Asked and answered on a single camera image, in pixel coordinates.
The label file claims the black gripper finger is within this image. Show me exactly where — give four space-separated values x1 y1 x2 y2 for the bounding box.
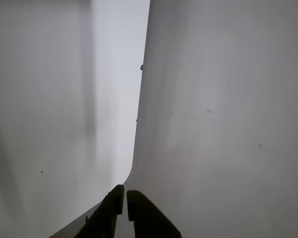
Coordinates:
126 189 182 238
75 184 125 238

